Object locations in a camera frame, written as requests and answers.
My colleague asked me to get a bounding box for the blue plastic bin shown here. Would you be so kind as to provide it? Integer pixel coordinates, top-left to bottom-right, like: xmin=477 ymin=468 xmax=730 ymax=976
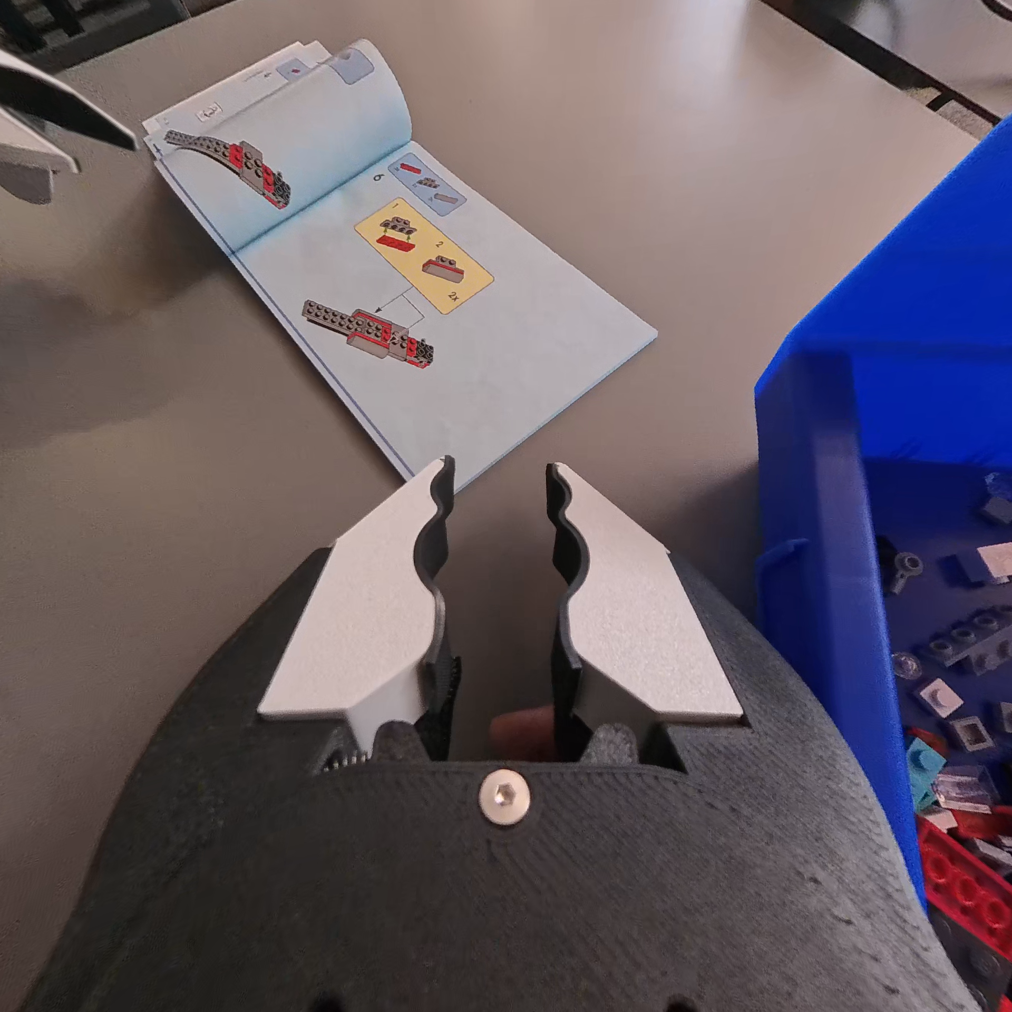
xmin=753 ymin=114 xmax=1012 ymax=910

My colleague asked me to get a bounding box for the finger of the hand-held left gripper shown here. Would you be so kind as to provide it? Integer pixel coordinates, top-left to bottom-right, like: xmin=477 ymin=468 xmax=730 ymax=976
xmin=0 ymin=49 xmax=139 ymax=151
xmin=0 ymin=106 xmax=80 ymax=205

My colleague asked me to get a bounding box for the pile of toy bricks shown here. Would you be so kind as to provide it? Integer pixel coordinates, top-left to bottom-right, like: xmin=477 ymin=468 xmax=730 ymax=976
xmin=873 ymin=466 xmax=1012 ymax=989

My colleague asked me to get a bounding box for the grey desk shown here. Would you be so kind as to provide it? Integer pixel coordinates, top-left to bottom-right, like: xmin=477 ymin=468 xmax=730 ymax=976
xmin=0 ymin=0 xmax=1012 ymax=989

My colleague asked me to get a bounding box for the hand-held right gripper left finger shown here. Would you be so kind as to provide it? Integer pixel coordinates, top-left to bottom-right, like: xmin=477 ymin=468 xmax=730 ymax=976
xmin=257 ymin=454 xmax=463 ymax=762

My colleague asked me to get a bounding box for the pale blue instruction booklet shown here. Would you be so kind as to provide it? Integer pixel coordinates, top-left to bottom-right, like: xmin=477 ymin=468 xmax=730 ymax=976
xmin=142 ymin=38 xmax=659 ymax=495

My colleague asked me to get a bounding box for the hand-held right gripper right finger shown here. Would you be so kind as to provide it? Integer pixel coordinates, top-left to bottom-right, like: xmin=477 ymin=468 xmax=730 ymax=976
xmin=544 ymin=461 xmax=751 ymax=764

